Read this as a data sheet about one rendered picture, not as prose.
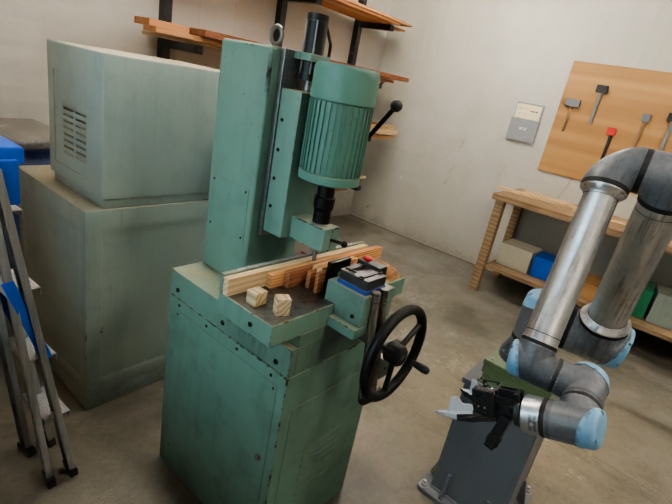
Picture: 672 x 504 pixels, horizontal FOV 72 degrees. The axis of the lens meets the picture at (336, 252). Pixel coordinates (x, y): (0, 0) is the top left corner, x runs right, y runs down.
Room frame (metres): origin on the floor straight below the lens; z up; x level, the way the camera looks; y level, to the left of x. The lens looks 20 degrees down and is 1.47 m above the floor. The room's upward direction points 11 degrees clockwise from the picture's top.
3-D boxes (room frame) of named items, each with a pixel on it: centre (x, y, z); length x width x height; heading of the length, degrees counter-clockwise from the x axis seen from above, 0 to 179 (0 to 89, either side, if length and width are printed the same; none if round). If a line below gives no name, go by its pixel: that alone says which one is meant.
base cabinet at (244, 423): (1.38, 0.16, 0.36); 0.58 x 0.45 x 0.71; 53
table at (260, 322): (1.24, -0.02, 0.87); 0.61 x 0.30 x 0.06; 143
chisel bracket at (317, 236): (1.32, 0.08, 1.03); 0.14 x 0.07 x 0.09; 53
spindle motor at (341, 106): (1.31, 0.06, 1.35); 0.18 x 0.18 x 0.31
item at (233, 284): (1.31, 0.08, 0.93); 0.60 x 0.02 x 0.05; 143
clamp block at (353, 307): (1.18, -0.09, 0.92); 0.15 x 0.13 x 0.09; 143
